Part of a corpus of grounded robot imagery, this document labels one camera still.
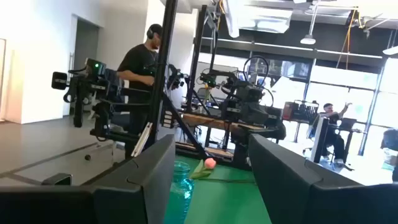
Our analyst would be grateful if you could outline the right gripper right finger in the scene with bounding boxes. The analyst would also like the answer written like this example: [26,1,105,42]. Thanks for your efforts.
[248,133,398,224]

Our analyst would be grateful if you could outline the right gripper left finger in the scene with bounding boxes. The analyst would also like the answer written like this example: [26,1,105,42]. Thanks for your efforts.
[0,133,177,224]

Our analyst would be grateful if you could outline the pink artificial tulip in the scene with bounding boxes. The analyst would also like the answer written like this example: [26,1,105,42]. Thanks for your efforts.
[188,157,256,184]

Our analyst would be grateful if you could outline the blue cut-glass vase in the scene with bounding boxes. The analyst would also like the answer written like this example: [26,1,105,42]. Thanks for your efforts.
[163,161,196,224]

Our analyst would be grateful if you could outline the black crate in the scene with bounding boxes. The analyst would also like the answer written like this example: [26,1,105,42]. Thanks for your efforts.
[282,100,320,122]

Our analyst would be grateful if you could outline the background wooden workbench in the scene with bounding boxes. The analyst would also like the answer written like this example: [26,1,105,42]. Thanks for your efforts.
[181,112,268,133]

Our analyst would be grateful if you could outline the white leaning boards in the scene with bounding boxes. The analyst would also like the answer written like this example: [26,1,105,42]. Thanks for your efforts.
[131,121,154,158]

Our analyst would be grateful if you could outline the white-backed monitor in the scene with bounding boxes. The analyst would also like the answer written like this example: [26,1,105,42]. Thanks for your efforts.
[310,116,330,164]

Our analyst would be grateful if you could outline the green table mat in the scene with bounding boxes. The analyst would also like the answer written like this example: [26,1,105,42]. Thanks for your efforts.
[174,154,274,224]

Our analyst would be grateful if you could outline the person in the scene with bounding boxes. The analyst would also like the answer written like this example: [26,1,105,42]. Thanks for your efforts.
[116,23,164,159]
[381,129,398,183]
[310,101,354,164]

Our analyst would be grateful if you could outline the black laptop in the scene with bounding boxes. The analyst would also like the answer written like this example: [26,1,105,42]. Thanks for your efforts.
[338,117,358,131]

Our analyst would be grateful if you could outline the grey door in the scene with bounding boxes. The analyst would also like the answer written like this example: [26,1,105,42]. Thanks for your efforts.
[72,16,101,116]

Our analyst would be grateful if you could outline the white ceiling air duct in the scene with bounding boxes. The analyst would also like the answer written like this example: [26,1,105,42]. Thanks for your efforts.
[238,5,294,34]

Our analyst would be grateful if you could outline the black aluminium rig frame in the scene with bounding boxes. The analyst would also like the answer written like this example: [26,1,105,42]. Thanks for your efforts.
[146,0,213,161]

